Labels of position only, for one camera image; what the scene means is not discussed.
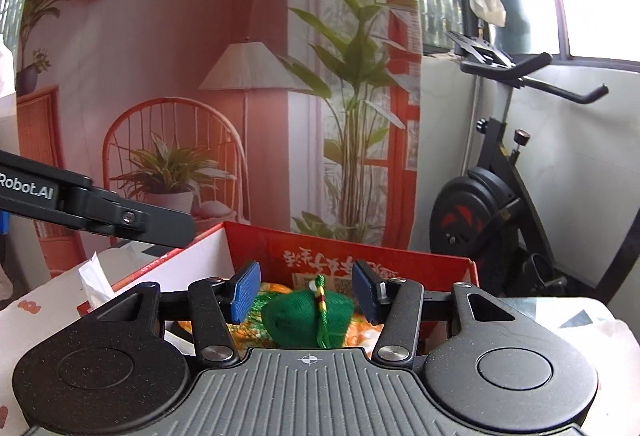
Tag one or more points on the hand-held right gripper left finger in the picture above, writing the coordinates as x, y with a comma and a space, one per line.
245, 291

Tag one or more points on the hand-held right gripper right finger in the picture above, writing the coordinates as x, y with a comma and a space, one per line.
365, 291

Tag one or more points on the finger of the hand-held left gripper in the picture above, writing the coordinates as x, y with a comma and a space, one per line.
130, 216

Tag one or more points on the red cardboard box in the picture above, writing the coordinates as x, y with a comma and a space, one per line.
400, 271

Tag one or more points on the orange floral oven mitt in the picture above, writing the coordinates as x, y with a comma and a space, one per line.
364, 336

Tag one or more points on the green tasselled pouch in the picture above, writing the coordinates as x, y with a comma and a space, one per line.
295, 316

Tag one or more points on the white plastic wrapper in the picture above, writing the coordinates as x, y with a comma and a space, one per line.
97, 281

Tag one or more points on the black exercise bike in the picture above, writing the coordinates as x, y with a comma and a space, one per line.
480, 206

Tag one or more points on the white plastic bag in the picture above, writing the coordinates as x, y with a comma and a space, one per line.
487, 6

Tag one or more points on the wall poster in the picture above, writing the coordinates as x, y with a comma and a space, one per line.
200, 16

